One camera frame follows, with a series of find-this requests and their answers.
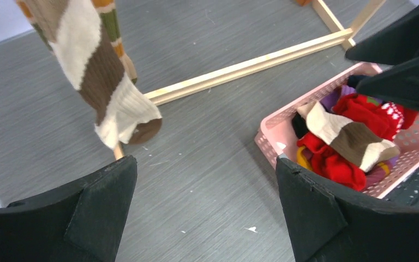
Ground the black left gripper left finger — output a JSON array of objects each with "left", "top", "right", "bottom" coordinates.
[{"left": 0, "top": 156, "right": 137, "bottom": 261}]

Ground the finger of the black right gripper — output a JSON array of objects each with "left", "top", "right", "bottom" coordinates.
[
  {"left": 345, "top": 5, "right": 419, "bottom": 66},
  {"left": 356, "top": 57, "right": 419, "bottom": 111}
]

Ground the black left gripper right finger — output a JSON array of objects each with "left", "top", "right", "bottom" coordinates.
[{"left": 276, "top": 158, "right": 419, "bottom": 261}]

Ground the plain red sock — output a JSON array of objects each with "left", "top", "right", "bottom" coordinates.
[{"left": 296, "top": 133, "right": 366, "bottom": 191}]

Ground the yellow maroon striped sock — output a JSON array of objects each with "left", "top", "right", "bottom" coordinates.
[{"left": 296, "top": 85, "right": 400, "bottom": 187}]

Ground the beige brown block sock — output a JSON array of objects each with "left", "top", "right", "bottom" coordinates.
[
  {"left": 26, "top": 0, "right": 162, "bottom": 148},
  {"left": 297, "top": 101, "right": 400, "bottom": 172}
]

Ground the pink perforated plastic basket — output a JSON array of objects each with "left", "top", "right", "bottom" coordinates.
[{"left": 255, "top": 63, "right": 419, "bottom": 199}]

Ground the striped beige maroon sock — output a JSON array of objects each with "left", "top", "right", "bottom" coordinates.
[{"left": 16, "top": 0, "right": 137, "bottom": 84}]

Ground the wooden clothes rack frame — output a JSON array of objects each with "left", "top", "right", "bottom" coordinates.
[{"left": 112, "top": 0, "right": 388, "bottom": 160}]

